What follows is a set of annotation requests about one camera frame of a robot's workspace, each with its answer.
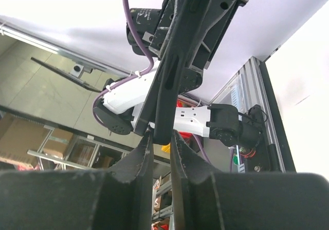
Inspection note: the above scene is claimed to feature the black phone case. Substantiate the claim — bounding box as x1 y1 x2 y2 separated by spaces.
135 0 212 145

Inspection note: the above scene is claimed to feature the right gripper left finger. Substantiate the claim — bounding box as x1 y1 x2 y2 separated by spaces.
1 131 154 229

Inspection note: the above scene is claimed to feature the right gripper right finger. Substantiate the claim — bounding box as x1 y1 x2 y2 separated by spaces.
170 131 328 229

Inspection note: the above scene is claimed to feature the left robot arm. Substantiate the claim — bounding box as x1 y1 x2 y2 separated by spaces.
93 0 262 149

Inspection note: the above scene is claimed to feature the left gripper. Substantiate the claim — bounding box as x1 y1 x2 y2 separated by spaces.
149 0 252 70

